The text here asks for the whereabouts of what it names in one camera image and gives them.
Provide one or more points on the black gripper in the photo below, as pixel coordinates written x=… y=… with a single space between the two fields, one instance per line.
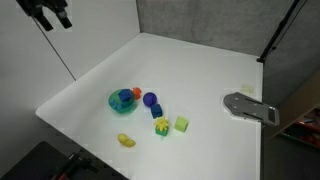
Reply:
x=40 y=5

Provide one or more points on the orange toy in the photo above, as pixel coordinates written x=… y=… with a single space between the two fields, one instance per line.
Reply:
x=137 y=92

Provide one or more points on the light blue toy piece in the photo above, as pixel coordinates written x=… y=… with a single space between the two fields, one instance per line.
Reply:
x=116 y=105

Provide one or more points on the green bowl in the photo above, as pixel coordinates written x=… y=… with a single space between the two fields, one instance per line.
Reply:
x=130 y=106

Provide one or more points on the yellow gear toy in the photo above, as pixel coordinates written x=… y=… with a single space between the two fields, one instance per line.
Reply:
x=161 y=123

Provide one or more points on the green toy block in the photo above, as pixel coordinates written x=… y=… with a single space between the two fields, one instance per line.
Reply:
x=161 y=132

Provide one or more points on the purple ball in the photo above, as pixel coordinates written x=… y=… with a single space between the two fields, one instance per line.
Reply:
x=149 y=99

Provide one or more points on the red and black tool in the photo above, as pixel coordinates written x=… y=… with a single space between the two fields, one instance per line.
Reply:
x=71 y=163

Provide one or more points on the black case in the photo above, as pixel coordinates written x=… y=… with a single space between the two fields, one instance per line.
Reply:
x=33 y=163

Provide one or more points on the lime green cube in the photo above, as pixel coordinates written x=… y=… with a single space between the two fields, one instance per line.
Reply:
x=181 y=124

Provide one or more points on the grey metal mounting plate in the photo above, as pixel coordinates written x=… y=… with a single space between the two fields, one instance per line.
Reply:
x=235 y=101

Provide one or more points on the pale yellow sticky note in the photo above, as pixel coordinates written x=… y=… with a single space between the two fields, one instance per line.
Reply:
x=247 y=88

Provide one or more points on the black tripod pole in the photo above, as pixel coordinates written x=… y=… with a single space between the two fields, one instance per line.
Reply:
x=278 y=30

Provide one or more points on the wooden shelf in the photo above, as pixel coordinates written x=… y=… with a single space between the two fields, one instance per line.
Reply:
x=300 y=100

